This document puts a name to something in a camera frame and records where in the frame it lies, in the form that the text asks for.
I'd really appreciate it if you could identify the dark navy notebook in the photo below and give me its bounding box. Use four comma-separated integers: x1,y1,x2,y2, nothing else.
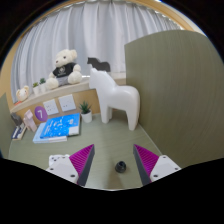
11,122,28,141

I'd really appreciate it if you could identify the green desk partition panel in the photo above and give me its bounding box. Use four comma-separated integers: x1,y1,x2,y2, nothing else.
0,92,15,158
123,29,224,168

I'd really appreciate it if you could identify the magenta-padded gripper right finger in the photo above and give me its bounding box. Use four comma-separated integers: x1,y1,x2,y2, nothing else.
132,143,182,186

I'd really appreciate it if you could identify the grey pleated curtain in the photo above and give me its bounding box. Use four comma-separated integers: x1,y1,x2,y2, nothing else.
9,0,183,104

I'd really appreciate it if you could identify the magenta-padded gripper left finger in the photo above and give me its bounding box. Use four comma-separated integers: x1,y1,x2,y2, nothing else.
46,143,96,187

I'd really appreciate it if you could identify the wooden window ledge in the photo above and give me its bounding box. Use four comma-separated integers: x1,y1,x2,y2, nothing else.
9,71,128,126

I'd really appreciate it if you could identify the large white horse figurine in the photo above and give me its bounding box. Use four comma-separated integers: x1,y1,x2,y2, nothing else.
88,67,141,132

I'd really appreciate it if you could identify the white wall socket plate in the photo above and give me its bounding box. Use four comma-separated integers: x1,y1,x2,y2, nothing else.
42,98,60,117
58,93,78,113

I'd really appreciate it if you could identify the white teddy bear black shirt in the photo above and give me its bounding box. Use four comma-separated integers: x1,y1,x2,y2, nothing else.
45,48,83,91

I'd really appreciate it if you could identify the dark grey horse figurine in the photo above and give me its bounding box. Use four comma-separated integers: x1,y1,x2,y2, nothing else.
10,112,24,127

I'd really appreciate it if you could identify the black horse figurine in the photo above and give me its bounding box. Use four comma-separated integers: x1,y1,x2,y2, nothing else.
86,56,112,73

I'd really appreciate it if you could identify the small black charger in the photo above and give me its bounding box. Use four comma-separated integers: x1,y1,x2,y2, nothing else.
114,160,128,174

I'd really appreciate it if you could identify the bright blue book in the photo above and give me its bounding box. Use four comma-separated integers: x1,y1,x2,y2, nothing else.
39,112,82,140

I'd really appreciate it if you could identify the small cream orange plush toy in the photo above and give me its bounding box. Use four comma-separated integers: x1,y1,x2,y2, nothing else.
15,85,31,103

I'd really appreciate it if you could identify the small potted plant white pot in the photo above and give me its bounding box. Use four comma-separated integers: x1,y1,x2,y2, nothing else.
78,100,94,124
31,81,41,96
38,77,47,94

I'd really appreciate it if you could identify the round purple number sign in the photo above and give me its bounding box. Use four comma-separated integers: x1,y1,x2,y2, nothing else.
33,105,49,123

